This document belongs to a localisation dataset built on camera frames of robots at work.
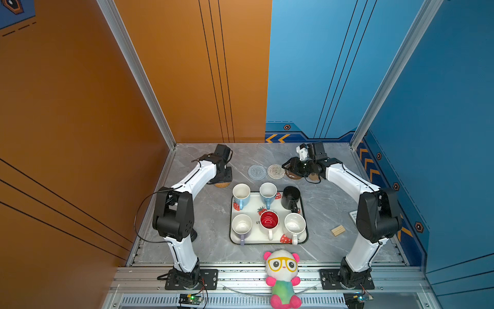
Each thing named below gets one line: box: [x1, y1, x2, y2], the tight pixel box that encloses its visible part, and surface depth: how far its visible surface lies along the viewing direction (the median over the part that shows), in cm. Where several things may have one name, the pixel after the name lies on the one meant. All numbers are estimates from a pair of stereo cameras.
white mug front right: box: [283, 212, 307, 246], surface depth 83 cm
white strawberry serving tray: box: [229, 191, 309, 246], surface depth 85 cm
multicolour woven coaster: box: [266, 164, 285, 180], surface depth 107 cm
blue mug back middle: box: [259, 182, 278, 210], surface depth 90 cm
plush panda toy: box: [263, 249, 302, 309], surface depth 71 cm
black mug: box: [281, 185, 301, 214], surface depth 91 cm
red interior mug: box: [259, 209, 280, 241], surface depth 84 cm
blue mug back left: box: [232, 182, 251, 211], surface depth 91 cm
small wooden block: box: [330, 224, 347, 237], surface depth 86 cm
